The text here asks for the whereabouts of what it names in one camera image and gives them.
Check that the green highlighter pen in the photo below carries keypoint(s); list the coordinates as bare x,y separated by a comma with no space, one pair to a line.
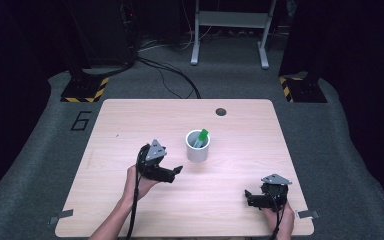
201,138

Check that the white cylindrical cup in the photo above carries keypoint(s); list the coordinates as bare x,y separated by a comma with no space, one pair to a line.
197,153

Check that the black hazard-striped stand base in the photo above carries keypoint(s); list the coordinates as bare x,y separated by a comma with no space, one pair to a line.
85,90
305,90

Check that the grey tape strip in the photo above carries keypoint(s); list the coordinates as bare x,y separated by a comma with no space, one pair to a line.
308,214
61,216

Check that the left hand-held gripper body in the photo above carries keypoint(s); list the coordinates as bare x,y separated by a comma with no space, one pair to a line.
153,166

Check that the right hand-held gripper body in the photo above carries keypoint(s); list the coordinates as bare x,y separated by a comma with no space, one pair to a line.
271,195

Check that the dark equipment cabinet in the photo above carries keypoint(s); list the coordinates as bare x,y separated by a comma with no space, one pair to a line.
103,30

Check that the person's right hand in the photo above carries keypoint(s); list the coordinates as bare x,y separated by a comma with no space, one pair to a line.
281,223

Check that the white metal stand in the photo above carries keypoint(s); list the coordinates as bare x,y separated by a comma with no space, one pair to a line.
233,20

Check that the person's left hand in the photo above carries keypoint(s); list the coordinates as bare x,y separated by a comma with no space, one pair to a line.
141,186

